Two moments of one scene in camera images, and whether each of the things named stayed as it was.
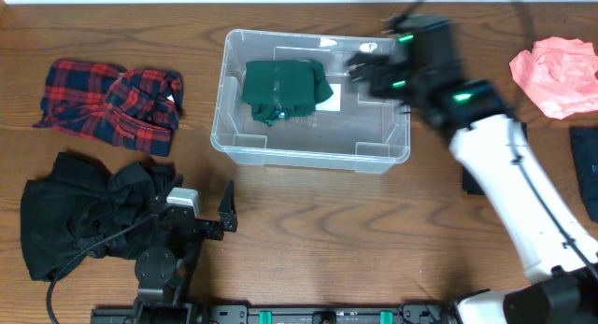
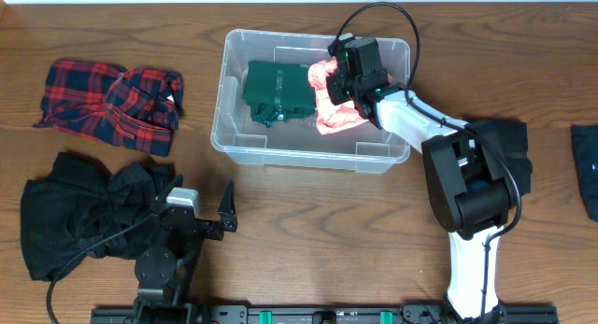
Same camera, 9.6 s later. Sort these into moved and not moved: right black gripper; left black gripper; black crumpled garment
Moved: right black gripper
Not moved: black crumpled garment; left black gripper
